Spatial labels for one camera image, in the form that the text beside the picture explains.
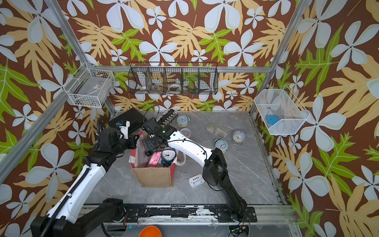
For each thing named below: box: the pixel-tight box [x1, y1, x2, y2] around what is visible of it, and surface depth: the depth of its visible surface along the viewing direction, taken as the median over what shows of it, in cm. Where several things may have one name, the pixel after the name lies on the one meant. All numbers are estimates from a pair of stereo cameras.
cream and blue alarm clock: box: [176, 114, 191, 128], surface depth 113 cm
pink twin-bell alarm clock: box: [147, 151, 162, 168], surface depth 84 cm
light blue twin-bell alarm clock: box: [214, 138, 229, 155], surface depth 100 cm
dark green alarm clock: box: [160, 147, 177, 168], surface depth 85 cm
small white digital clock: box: [188, 173, 205, 188], surface depth 85 cm
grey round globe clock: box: [231, 129, 247, 146], surface depth 100 cm
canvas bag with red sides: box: [128, 130, 187, 188], surface depth 72 cm
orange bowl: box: [138, 225, 162, 237], surface depth 67 cm
